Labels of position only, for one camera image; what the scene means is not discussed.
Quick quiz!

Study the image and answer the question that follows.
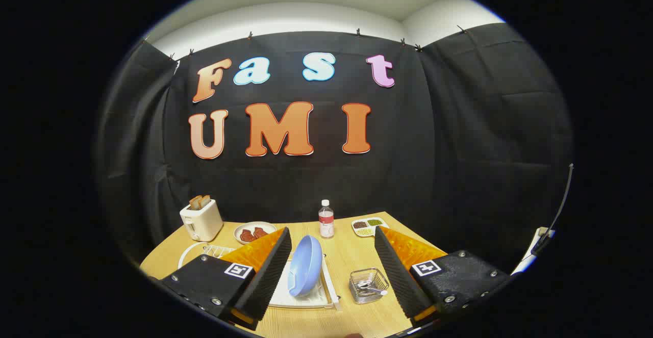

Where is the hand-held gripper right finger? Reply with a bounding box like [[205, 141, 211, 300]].
[[374, 226, 511, 323]]

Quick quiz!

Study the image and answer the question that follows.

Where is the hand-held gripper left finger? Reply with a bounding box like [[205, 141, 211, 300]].
[[148, 227, 292, 331]]

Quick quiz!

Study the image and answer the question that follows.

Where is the metal wire basket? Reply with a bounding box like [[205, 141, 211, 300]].
[[349, 268, 390, 305]]

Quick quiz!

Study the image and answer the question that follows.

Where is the blue striped handle spoon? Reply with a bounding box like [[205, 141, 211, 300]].
[[357, 280, 388, 296]]

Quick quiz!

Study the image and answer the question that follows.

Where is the blue plate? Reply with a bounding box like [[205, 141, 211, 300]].
[[287, 235, 323, 298]]

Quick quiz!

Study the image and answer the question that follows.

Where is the white wire dish rack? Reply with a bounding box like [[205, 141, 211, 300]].
[[178, 241, 342, 310]]

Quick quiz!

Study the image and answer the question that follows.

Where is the white divided dish with beans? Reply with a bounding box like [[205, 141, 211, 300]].
[[351, 217, 389, 238]]

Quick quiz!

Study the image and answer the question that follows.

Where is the beige oval plate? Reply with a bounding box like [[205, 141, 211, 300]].
[[234, 221, 277, 245]]

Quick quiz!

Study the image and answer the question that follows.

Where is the white drip tray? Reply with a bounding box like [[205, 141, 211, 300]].
[[269, 271, 333, 308]]

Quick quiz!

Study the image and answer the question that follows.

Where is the cream toaster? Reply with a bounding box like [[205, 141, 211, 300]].
[[180, 199, 224, 242]]

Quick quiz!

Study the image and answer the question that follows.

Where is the clear bottle red label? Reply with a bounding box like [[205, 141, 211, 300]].
[[318, 200, 335, 239]]

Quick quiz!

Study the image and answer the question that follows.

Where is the white device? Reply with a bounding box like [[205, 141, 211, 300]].
[[512, 227, 556, 276]]

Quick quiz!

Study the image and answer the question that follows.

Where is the black backdrop cloth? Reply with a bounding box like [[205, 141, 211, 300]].
[[94, 22, 574, 277]]

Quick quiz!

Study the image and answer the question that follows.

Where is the black cable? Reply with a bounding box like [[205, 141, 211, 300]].
[[531, 164, 574, 254]]

